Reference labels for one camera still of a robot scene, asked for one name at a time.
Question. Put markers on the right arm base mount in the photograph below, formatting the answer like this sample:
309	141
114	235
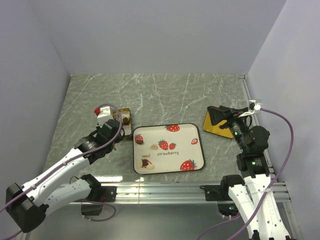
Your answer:
225	205

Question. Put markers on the dark chocolate lower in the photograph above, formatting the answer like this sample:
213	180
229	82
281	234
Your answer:
145	163

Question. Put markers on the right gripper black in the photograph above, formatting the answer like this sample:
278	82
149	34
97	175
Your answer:
223	112

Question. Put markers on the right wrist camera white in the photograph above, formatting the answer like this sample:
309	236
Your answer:
254	106

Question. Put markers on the white square chocolate left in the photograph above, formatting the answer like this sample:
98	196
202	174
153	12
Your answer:
144	155

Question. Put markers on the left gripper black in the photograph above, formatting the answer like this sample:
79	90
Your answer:
119	138

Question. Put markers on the gold tin lid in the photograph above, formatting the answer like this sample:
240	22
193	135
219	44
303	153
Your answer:
215	129

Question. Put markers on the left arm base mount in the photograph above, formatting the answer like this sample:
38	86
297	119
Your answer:
105	197

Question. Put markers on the white round chocolate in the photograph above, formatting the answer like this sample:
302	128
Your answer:
140	163

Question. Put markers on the green gold chocolate tin box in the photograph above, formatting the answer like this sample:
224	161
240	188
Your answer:
127	129

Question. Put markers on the white heart chocolate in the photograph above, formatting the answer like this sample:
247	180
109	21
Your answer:
154	147

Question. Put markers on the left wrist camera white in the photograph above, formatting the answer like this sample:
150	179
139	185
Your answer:
103	114

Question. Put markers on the white oval chocolate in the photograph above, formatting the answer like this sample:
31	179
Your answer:
150	167

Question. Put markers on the white strawberry tray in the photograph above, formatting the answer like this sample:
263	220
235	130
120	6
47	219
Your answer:
179	148

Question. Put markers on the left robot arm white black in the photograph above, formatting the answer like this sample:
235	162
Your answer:
29	204

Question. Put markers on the aluminium rail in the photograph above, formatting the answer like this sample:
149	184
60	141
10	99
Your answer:
151	193

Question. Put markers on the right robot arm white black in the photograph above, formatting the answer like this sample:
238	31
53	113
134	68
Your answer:
251	191

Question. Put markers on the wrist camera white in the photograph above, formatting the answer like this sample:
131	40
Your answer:
254	106
103	114

